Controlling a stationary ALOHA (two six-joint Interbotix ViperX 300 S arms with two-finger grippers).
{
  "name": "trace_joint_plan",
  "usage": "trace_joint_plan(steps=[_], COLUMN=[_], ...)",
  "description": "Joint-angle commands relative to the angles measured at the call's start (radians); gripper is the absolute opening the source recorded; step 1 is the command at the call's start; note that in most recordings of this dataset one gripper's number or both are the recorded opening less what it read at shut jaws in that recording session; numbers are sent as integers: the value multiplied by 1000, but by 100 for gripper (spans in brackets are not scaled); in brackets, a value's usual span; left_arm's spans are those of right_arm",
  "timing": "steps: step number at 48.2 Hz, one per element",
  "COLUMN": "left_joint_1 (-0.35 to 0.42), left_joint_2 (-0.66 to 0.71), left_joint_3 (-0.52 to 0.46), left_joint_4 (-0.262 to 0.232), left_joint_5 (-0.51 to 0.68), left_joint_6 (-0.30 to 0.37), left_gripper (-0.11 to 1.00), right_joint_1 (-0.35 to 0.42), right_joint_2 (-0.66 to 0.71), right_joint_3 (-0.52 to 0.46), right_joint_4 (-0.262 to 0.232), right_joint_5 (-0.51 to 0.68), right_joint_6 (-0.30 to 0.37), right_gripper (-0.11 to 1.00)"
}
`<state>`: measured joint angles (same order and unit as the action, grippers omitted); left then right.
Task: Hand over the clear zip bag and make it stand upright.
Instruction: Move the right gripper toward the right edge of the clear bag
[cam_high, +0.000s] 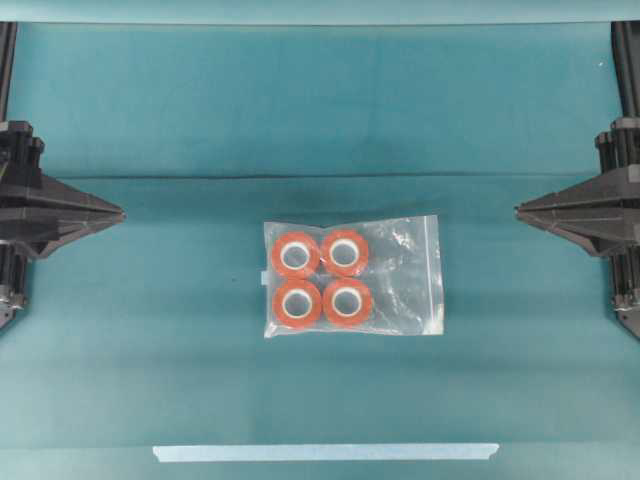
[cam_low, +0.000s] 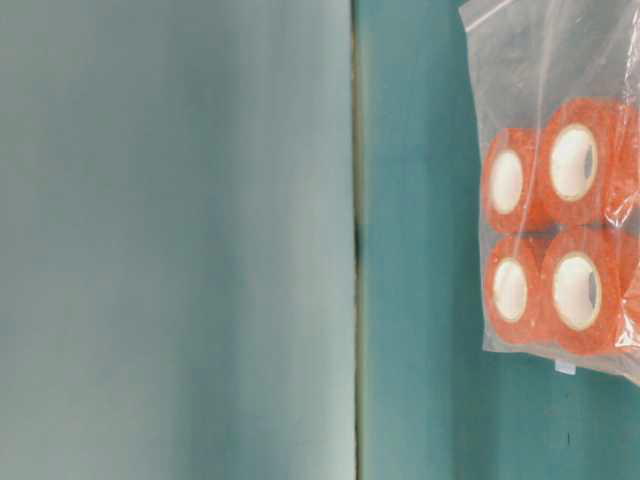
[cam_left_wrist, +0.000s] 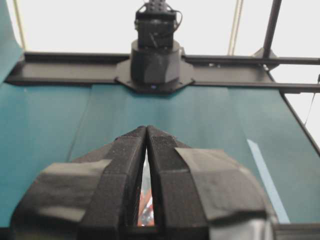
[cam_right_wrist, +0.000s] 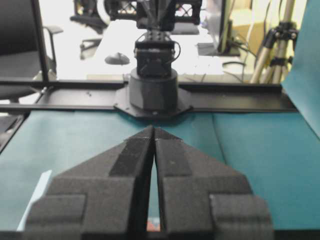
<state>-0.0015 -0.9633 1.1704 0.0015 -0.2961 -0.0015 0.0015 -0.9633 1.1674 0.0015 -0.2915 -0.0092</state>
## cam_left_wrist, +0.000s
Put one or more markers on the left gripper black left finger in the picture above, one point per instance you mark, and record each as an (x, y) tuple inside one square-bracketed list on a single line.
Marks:
[(93, 197)]

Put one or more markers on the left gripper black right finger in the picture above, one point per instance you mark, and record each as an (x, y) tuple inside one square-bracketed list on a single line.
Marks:
[(204, 194)]

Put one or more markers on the clear zip bag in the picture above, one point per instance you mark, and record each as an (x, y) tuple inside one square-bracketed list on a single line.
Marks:
[(146, 211)]

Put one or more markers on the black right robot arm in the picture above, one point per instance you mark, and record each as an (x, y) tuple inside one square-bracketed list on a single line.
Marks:
[(155, 57)]

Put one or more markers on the light blue tape strip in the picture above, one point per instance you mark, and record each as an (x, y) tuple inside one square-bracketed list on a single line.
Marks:
[(268, 183)]

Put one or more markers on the black metal frame rail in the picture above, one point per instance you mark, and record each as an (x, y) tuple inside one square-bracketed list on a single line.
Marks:
[(86, 69)]

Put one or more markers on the black upright frame post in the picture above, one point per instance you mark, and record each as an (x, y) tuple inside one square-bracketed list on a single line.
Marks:
[(271, 28)]

